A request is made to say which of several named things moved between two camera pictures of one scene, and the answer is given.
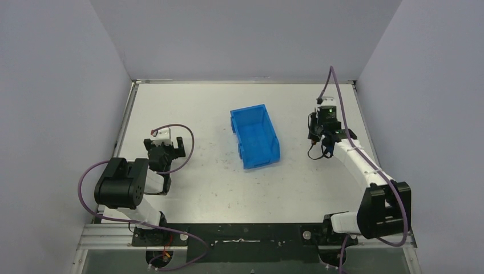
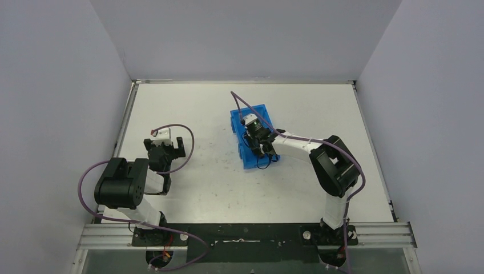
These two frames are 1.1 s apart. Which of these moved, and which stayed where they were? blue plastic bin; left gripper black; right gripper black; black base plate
Moved: right gripper black
Stayed: left gripper black; black base plate; blue plastic bin
